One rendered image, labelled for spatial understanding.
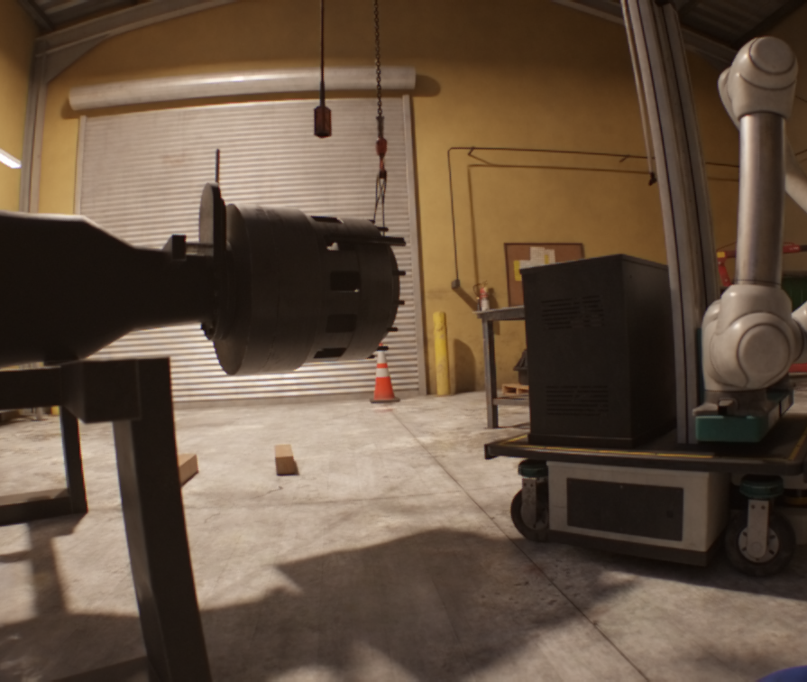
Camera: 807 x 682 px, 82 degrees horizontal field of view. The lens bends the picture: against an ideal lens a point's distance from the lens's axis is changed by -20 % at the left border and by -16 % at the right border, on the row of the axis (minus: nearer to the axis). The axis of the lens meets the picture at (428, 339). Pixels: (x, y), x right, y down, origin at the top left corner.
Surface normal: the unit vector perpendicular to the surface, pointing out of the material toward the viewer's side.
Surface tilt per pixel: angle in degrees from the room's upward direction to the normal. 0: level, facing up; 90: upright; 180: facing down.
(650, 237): 90
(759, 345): 97
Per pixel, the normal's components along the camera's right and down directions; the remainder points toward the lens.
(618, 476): -0.69, 0.03
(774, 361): -0.40, 0.07
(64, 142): 0.16, -0.03
